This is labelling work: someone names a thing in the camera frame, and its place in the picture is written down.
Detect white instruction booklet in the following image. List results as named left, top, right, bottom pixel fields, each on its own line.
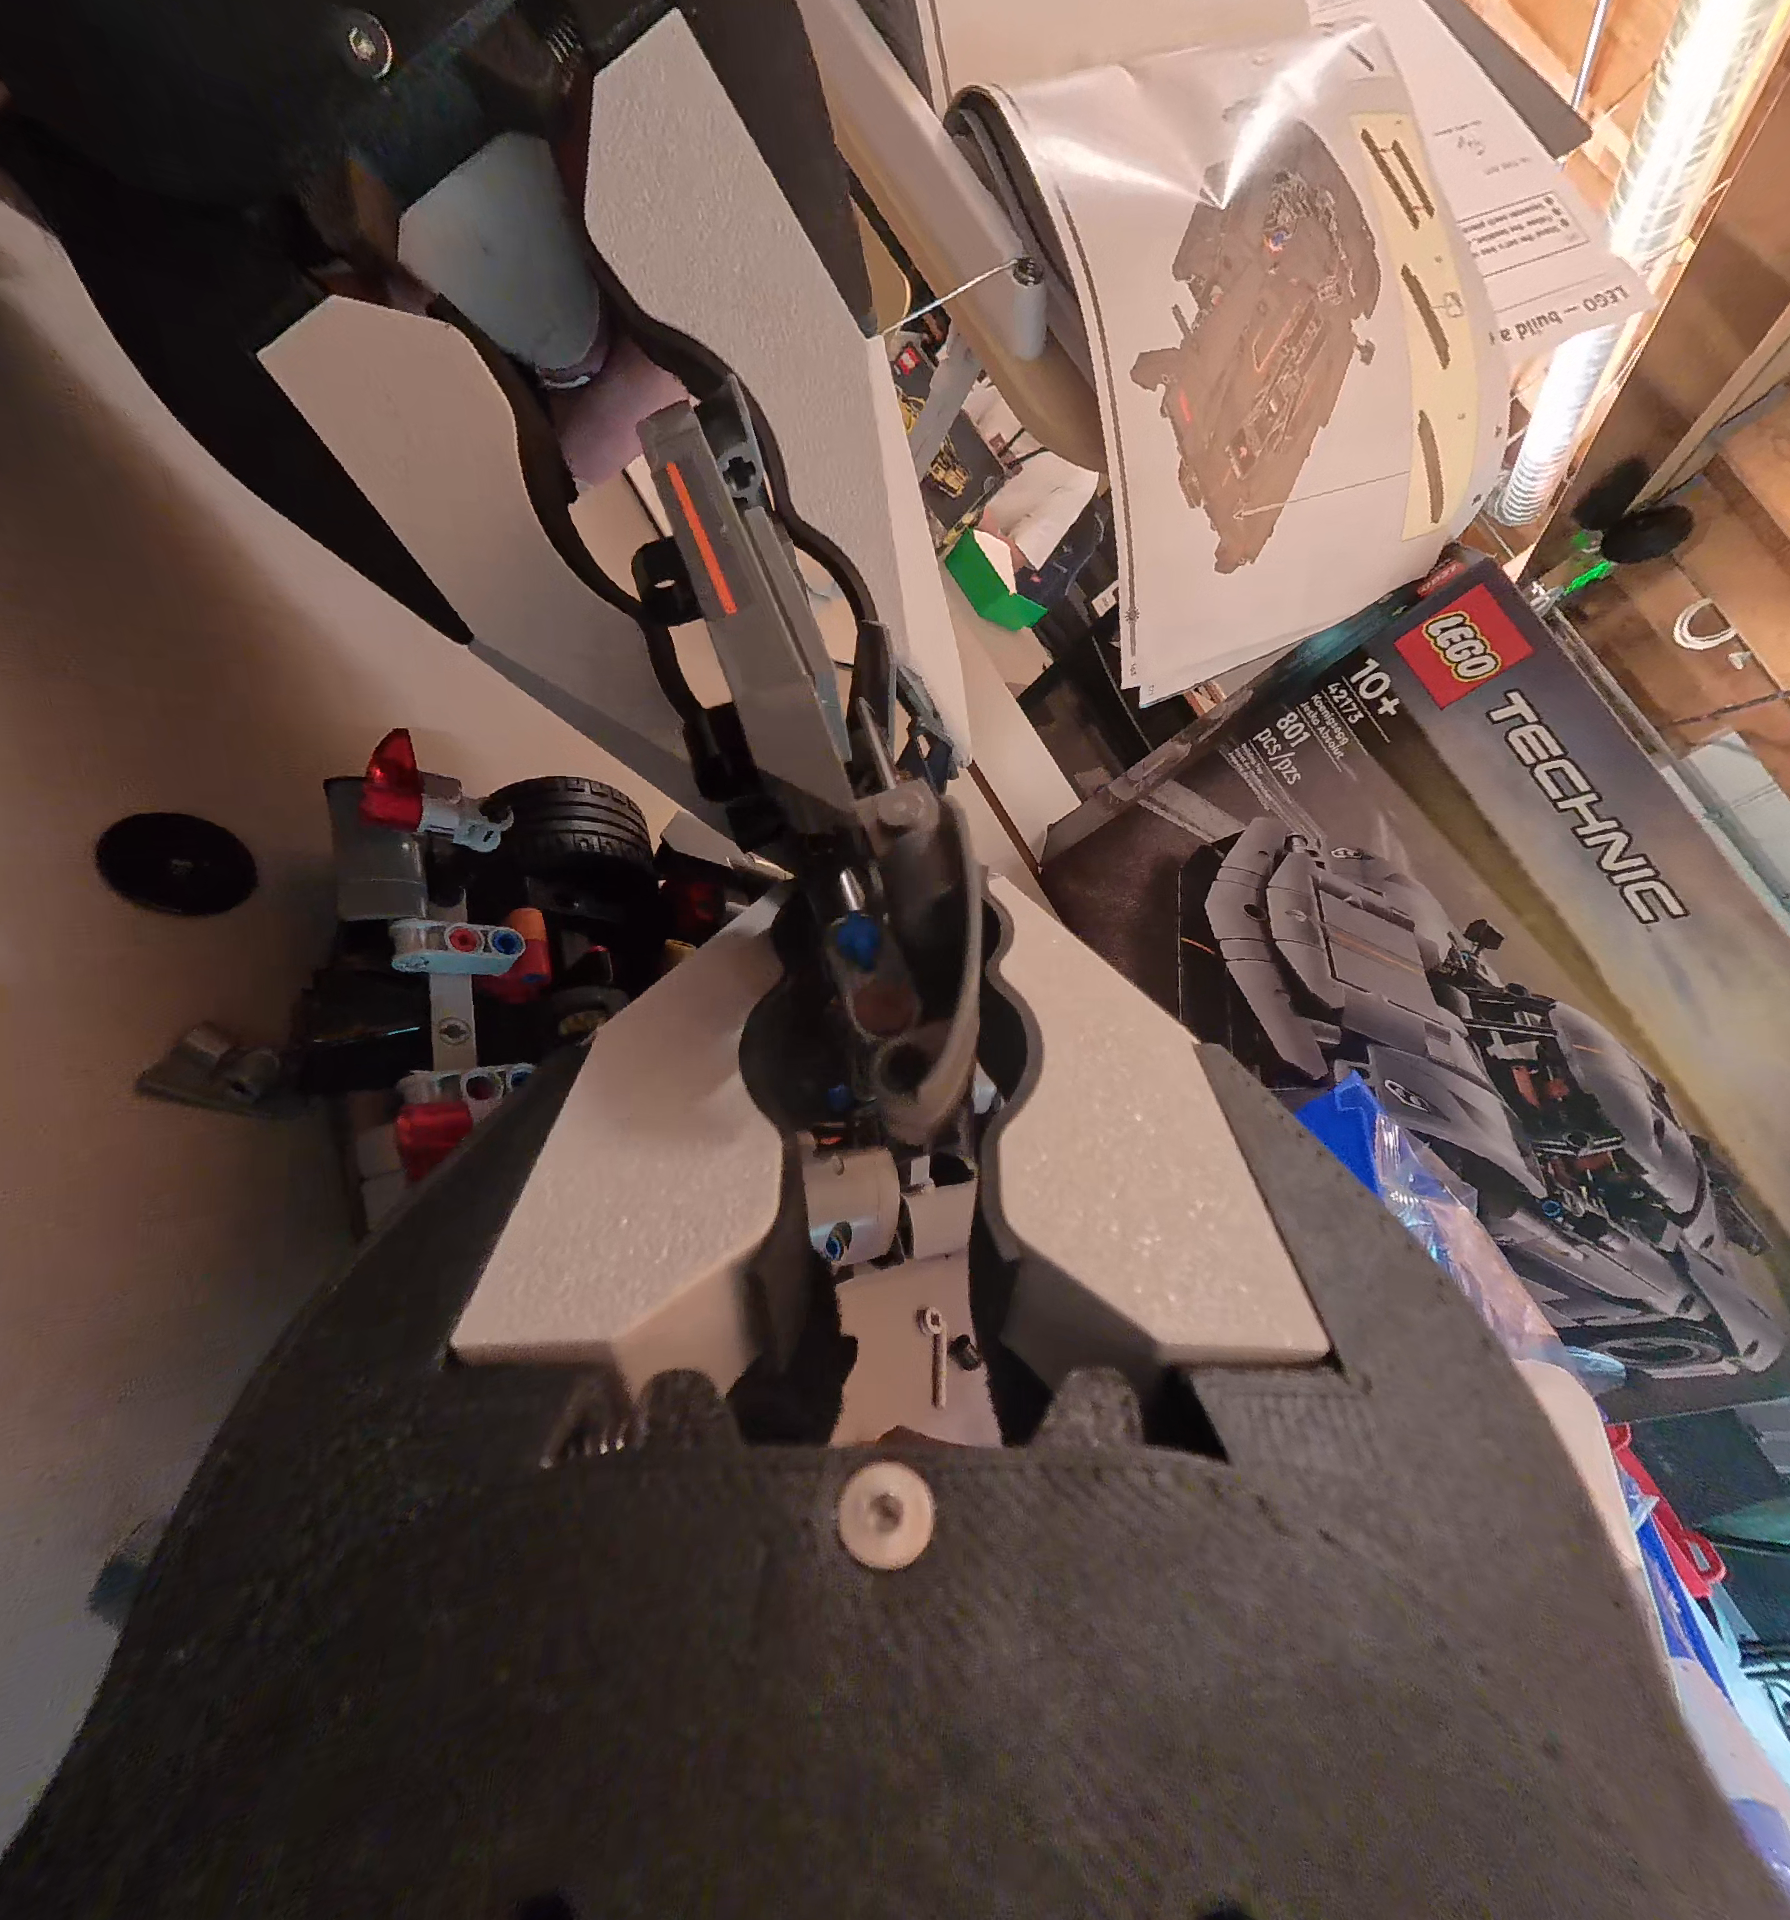
left=948, top=23, right=1527, bottom=705

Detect clear plastic parts bags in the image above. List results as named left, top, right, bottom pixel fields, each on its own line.
left=1336, top=1081, right=1634, bottom=1502

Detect black round lego dish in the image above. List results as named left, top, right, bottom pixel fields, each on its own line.
left=96, top=813, right=260, bottom=917

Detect partly built lego car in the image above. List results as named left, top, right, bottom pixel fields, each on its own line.
left=318, top=725, right=794, bottom=1202

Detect person's left hand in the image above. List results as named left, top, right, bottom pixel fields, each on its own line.
left=559, top=336, right=674, bottom=486

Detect red plastic object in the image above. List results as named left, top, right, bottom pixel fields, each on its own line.
left=1607, top=1427, right=1730, bottom=1598

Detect small dark grey lego piece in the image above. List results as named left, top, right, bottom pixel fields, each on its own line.
left=85, top=1523, right=162, bottom=1620

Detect grey lego door panel assembly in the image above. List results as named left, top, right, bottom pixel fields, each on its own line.
left=632, top=383, right=988, bottom=1279

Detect grey lego hinge panel piece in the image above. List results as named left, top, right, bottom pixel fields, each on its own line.
left=136, top=1020, right=311, bottom=1119

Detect black round ceiling device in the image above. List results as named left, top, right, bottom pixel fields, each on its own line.
left=1572, top=455, right=1701, bottom=569

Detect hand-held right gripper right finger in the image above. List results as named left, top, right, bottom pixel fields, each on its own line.
left=970, top=875, right=1339, bottom=1441

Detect printed white note sheet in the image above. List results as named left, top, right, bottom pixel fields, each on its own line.
left=1307, top=0, right=1663, bottom=364

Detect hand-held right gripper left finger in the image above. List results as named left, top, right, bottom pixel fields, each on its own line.
left=444, top=885, right=854, bottom=1436

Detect green plastic bin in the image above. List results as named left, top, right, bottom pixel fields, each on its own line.
left=944, top=526, right=1050, bottom=634

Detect black box with yellow car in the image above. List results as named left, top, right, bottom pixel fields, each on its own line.
left=902, top=336, right=1021, bottom=500

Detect dark lego set box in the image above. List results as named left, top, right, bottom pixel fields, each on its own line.
left=1047, top=545, right=1790, bottom=1427

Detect white ribbed duct hose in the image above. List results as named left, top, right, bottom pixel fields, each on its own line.
left=1493, top=0, right=1790, bottom=526

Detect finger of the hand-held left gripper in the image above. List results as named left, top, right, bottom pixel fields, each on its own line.
left=253, top=287, right=794, bottom=881
left=582, top=0, right=976, bottom=757

